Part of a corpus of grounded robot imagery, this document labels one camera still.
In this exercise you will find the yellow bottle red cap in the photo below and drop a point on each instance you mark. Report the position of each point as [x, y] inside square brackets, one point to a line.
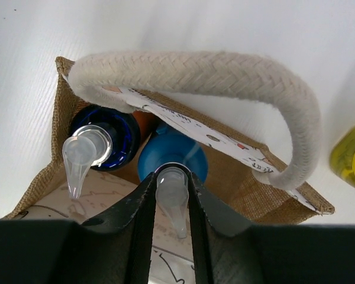
[342, 158]

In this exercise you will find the dark blue rear pump bottle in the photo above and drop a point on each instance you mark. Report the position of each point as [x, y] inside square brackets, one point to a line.
[102, 139]

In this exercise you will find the light blue pump bottle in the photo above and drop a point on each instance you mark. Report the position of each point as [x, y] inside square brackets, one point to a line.
[166, 147]

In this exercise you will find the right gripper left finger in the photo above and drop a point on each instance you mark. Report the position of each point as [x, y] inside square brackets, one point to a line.
[111, 247]

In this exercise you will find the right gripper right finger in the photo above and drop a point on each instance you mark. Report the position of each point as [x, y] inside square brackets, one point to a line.
[229, 248]

